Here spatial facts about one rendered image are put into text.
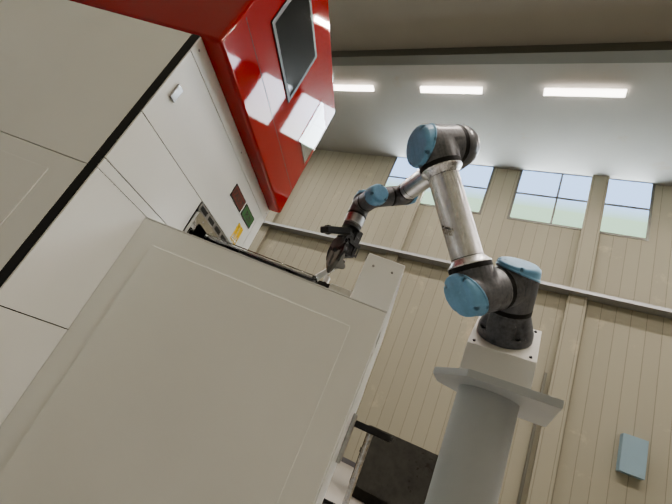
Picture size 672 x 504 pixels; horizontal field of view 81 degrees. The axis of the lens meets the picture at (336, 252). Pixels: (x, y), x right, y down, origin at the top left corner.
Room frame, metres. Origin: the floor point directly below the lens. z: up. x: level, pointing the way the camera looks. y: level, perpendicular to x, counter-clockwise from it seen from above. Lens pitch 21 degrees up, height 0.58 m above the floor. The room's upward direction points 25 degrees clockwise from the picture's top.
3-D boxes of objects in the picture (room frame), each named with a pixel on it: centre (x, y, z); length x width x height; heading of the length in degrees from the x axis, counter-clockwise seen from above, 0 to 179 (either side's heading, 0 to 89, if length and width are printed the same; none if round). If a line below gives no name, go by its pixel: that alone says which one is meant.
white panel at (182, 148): (1.15, 0.42, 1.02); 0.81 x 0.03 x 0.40; 168
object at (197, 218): (1.32, 0.37, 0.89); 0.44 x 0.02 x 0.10; 168
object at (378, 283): (1.15, -0.18, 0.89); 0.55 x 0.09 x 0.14; 168
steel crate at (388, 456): (4.63, -1.64, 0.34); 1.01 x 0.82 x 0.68; 153
